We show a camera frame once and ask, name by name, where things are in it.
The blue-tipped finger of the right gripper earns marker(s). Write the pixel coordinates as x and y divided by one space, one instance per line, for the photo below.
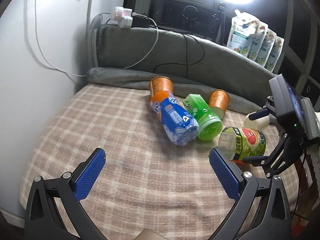
259 114

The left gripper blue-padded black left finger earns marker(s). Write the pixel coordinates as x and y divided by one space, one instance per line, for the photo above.
42 217

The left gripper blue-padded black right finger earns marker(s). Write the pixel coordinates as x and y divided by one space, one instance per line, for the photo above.
272 217

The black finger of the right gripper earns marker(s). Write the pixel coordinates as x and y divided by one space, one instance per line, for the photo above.
255 161

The cut green label plastic cup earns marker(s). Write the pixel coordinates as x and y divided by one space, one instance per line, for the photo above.
239 143

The white plastic cup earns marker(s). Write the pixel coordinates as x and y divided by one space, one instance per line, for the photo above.
258 124

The orange paper cup right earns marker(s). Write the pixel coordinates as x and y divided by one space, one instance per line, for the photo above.
218 102

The orange paper cup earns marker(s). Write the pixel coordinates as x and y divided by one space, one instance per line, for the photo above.
218 102
160 83

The green plastic bottle cup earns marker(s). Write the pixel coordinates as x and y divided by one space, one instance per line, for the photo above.
210 125

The blue orange bottle cup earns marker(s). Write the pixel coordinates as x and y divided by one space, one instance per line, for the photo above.
179 125

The orange paper cup left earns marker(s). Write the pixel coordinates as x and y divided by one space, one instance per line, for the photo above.
160 83

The white refill pouch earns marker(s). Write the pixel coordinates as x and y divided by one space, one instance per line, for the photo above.
243 27
274 54
266 47
257 41

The grey folded fleece blanket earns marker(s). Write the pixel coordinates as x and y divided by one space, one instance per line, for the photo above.
137 79

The grey sofa backrest cushion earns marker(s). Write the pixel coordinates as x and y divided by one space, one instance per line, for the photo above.
193 58

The plaid beige blanket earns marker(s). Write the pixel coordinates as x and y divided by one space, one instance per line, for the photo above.
147 181

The black power adapter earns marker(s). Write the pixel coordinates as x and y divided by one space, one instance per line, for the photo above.
141 22

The white power strip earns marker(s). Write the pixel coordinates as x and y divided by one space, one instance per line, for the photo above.
123 16

